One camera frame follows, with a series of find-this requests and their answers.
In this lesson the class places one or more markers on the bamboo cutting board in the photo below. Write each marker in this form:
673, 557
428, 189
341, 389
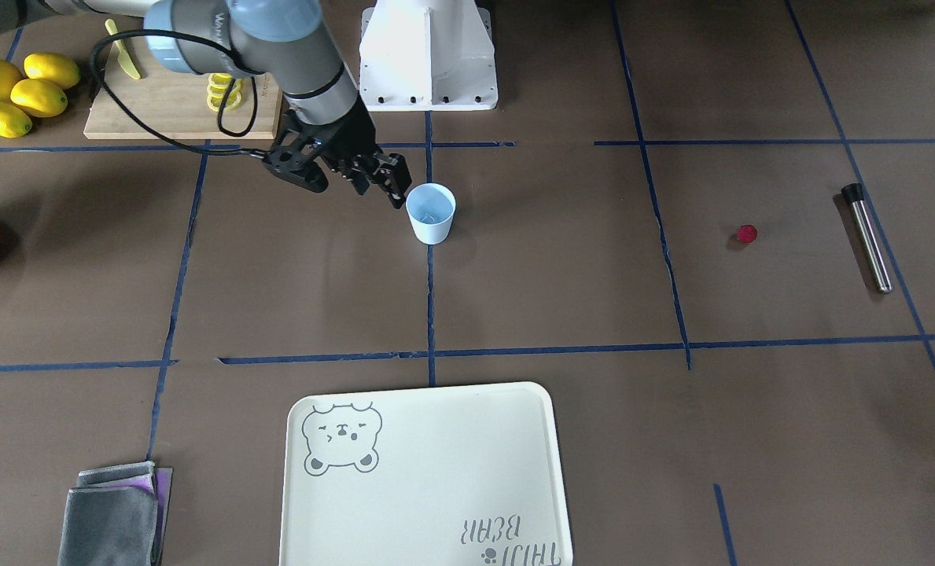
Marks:
174, 104

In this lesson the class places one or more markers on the steel muddler black tip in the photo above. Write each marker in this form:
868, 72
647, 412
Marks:
855, 197

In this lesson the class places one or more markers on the yellow-green plastic knife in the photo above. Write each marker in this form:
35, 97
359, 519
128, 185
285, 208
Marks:
123, 54

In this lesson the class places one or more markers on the lemon slices row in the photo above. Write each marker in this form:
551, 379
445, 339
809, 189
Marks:
223, 91

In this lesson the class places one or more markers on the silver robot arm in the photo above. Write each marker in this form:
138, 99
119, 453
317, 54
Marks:
287, 40

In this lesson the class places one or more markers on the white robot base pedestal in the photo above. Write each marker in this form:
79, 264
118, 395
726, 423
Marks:
427, 56

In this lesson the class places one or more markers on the grey folded cloth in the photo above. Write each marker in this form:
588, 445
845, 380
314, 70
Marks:
117, 515

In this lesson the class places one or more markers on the cream bear serving tray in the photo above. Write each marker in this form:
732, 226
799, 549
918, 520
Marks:
459, 475

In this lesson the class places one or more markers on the light blue plastic cup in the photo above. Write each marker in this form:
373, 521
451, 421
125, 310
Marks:
431, 208

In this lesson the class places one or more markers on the red strawberry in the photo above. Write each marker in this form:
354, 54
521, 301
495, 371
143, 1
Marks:
746, 234

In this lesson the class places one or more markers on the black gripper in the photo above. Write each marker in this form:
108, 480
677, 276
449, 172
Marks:
355, 135

